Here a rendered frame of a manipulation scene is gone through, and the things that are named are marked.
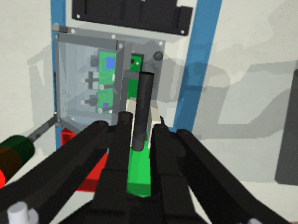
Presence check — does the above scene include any green open-top bin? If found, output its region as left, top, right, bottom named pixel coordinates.
left=127, top=132, right=151, bottom=196

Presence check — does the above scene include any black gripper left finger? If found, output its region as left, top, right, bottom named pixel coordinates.
left=0, top=97, right=136, bottom=224

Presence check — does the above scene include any red open-top bin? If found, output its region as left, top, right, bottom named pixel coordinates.
left=61, top=128, right=108, bottom=193

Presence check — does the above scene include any green circuit board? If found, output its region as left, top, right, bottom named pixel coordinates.
left=126, top=56, right=142, bottom=111

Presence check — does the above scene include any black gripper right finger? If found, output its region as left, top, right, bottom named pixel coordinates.
left=147, top=100, right=292, bottom=224

